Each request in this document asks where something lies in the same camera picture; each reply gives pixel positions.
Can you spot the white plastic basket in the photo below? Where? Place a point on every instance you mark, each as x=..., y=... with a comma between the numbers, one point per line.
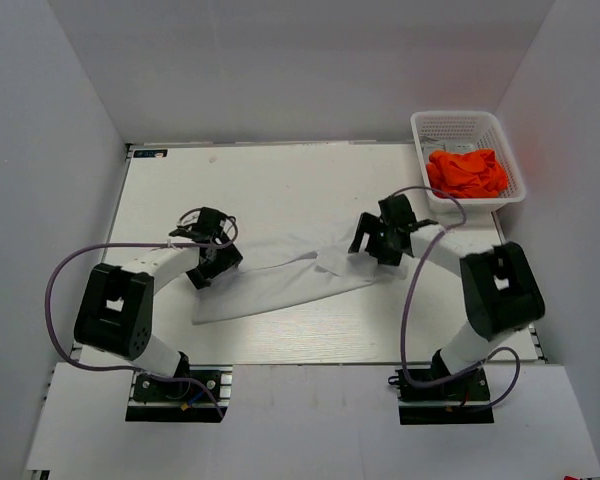
x=462, y=132

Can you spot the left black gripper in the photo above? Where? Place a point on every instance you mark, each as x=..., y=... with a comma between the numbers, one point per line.
x=230, y=257

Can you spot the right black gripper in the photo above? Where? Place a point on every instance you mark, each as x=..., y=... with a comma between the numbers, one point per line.
x=370, y=224

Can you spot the orange t shirt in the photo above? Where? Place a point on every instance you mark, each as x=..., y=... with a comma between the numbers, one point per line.
x=473, y=175

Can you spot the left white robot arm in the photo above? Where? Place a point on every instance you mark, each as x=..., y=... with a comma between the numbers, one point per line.
x=116, y=311

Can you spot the white t shirt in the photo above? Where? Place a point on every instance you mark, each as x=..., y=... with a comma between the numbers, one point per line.
x=289, y=270

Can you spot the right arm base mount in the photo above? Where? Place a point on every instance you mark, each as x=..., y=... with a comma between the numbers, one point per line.
x=454, y=403

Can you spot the blue table label sticker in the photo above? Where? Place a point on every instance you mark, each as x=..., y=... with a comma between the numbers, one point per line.
x=150, y=153

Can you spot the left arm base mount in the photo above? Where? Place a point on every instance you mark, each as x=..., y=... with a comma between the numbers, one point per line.
x=151, y=401

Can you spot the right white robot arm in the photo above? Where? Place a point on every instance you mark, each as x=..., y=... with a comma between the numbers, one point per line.
x=500, y=293

